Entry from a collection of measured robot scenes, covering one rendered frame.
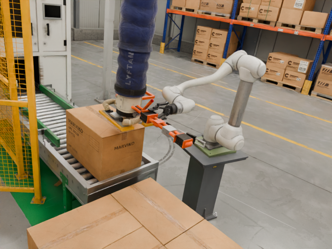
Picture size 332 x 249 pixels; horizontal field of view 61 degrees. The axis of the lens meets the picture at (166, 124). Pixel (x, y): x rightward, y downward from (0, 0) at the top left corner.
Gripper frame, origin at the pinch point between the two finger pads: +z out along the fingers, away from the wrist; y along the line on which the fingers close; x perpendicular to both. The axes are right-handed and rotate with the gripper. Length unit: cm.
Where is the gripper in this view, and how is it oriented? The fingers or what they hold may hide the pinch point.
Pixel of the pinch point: (151, 113)
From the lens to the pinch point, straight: 192.5
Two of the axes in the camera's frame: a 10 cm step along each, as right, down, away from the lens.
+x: -6.8, -3.8, 6.3
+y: -1.2, 9.1, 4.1
